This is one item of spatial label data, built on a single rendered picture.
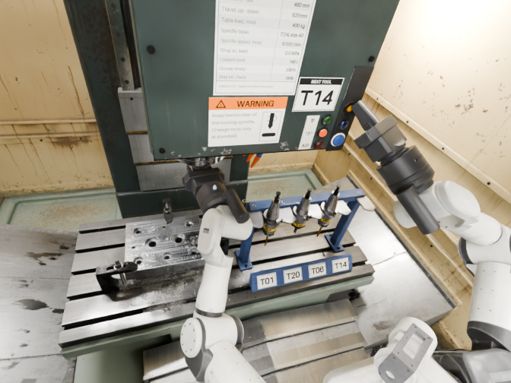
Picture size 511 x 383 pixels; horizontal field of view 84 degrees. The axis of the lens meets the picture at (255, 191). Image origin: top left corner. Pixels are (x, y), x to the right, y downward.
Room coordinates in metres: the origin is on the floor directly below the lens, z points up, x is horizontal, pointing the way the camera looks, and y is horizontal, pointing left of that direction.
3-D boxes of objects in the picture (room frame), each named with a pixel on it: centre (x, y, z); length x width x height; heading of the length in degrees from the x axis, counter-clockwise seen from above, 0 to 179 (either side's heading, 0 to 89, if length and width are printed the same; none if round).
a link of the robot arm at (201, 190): (0.59, 0.13, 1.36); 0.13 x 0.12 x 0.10; 122
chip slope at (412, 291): (0.93, -0.42, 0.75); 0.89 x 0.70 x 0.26; 24
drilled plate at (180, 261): (0.65, 0.31, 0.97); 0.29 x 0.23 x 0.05; 114
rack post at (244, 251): (0.69, 0.00, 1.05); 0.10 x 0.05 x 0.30; 24
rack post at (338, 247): (0.87, -0.40, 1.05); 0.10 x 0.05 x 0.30; 24
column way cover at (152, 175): (1.08, 0.36, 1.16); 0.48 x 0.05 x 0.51; 114
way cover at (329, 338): (0.38, -0.16, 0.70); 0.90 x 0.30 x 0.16; 114
